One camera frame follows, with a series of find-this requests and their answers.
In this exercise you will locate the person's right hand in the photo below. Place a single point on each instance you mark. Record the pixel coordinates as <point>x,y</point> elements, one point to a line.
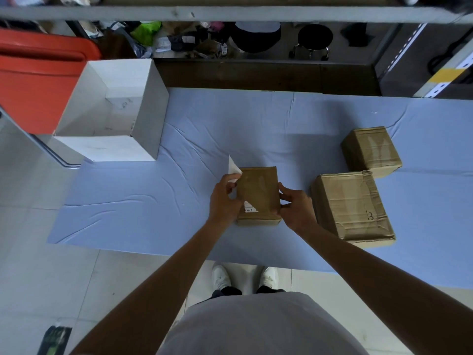
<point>299,214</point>

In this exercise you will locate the person's left hand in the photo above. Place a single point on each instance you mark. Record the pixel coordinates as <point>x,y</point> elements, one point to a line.
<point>223,203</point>

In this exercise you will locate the white barcode label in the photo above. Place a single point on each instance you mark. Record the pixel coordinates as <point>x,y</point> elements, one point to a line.
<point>233,168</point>

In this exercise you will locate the medium brown cardboard box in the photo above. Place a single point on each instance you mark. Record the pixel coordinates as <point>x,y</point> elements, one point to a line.
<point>258,184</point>

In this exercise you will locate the large cardboard box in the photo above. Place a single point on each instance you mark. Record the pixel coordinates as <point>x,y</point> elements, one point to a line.
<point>349,203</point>

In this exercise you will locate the small brown cardboard box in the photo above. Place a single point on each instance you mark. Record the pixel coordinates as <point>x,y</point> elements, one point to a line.
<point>371,149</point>

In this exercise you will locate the white bin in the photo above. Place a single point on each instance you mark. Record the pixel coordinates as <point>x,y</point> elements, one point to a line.
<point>153,107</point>

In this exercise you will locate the person's left forearm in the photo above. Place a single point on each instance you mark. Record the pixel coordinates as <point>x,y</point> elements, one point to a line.
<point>148,288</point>

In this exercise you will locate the person's right forearm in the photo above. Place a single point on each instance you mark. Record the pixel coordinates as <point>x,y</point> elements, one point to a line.
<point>391,288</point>

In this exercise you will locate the person's right white shoe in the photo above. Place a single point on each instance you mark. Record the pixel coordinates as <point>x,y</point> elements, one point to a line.
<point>269,278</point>

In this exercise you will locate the person's white shoe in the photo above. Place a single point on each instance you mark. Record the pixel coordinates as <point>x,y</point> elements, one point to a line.
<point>269,278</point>
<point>221,278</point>

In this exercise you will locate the person's left white shoe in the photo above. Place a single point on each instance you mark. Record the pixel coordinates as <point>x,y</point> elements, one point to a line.
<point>221,278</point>

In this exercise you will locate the person's dark trousers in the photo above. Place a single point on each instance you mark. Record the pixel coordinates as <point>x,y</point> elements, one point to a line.
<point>229,291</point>

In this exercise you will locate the person's white shirt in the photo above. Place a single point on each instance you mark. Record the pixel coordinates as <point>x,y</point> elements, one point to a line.
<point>262,325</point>

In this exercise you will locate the blue table cloth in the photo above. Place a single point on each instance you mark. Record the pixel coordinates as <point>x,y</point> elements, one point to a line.
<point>221,133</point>

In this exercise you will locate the black rolling stool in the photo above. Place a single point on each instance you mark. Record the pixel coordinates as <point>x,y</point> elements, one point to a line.
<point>315,36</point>

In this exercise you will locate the bright green bag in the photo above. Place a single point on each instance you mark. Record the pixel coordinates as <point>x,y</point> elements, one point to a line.
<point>146,33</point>

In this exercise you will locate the long gray shelf board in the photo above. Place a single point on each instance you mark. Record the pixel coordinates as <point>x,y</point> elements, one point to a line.
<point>229,14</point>

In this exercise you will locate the yellow tape strip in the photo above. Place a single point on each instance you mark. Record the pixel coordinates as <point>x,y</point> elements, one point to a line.
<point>445,75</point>

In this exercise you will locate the dark green bag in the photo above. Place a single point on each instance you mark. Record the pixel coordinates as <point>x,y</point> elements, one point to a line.
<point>55,340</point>

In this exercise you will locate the red plastic chair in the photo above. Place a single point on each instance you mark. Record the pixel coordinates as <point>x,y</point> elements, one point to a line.
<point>37,85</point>

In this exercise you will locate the white perforated shelf post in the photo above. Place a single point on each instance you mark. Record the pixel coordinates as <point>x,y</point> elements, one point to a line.
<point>404,48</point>
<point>449,72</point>

